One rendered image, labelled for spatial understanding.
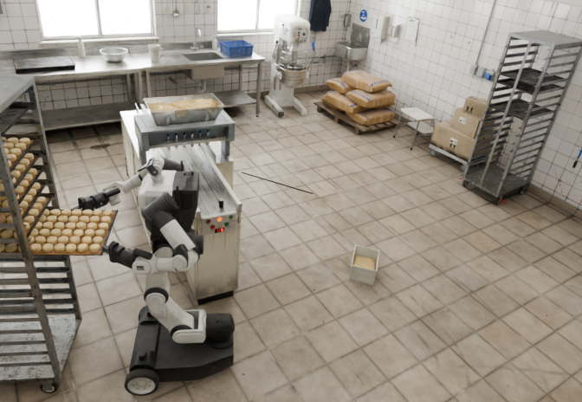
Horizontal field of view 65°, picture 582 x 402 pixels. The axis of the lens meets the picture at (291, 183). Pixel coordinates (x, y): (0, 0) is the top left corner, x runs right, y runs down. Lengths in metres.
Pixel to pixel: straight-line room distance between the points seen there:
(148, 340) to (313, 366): 1.11
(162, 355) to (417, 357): 1.76
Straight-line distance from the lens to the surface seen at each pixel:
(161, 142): 3.62
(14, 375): 3.33
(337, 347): 3.46
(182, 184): 2.41
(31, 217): 2.73
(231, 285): 3.60
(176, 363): 3.11
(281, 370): 3.29
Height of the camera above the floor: 2.61
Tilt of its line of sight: 30 degrees down
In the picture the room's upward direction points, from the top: 6 degrees clockwise
